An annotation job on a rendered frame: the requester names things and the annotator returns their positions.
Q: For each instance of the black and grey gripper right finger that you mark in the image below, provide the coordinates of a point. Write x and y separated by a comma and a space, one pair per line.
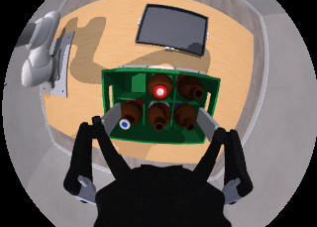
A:
237, 182

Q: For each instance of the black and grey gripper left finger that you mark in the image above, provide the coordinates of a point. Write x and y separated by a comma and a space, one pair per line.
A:
79, 181

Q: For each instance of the green bottle crate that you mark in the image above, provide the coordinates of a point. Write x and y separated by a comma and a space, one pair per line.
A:
131, 84

